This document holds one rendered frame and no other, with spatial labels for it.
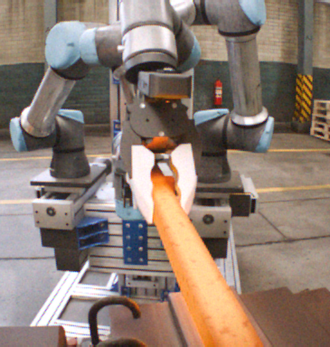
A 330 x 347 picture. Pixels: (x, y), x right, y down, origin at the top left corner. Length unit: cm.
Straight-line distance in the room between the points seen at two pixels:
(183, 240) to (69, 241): 94
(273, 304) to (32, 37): 732
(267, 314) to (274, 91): 787
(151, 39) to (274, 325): 37
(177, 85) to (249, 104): 72
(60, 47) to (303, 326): 78
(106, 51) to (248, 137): 60
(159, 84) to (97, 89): 695
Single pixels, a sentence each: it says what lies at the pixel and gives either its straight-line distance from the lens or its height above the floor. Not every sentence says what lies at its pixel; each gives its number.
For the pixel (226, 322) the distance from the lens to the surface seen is 25.
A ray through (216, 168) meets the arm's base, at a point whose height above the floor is 87.
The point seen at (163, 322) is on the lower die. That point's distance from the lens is 28.
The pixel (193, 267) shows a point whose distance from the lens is 30.
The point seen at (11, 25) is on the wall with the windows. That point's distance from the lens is 762.
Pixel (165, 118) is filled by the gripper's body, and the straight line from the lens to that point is 45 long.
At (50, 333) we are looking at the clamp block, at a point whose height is 98.
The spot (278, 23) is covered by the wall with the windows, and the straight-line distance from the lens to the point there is 822.
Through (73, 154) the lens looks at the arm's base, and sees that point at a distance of 128.
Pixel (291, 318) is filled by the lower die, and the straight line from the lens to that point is 30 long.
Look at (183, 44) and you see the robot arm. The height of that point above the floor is 121.
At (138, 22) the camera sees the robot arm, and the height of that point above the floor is 124.
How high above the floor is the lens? 117
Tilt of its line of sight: 17 degrees down
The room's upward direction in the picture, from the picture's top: straight up
